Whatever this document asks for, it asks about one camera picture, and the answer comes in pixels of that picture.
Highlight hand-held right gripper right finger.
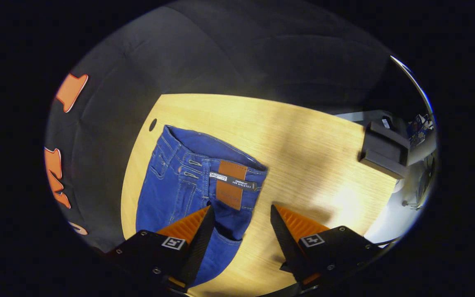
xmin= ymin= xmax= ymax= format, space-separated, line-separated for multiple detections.
xmin=270 ymin=204 xmax=386 ymax=291

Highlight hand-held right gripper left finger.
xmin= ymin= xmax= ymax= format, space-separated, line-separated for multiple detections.
xmin=105 ymin=205 xmax=216 ymax=291

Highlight blue denim jeans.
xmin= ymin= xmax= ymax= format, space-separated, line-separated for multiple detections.
xmin=135 ymin=125 xmax=269 ymax=288

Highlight dark grey box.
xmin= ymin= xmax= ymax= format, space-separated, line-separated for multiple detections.
xmin=359 ymin=121 xmax=411 ymax=180

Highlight blue printed items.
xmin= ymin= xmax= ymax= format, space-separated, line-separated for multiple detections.
xmin=406 ymin=113 xmax=435 ymax=147

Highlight black backdrop cloth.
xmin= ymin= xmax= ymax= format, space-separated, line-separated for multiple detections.
xmin=44 ymin=0 xmax=428 ymax=252

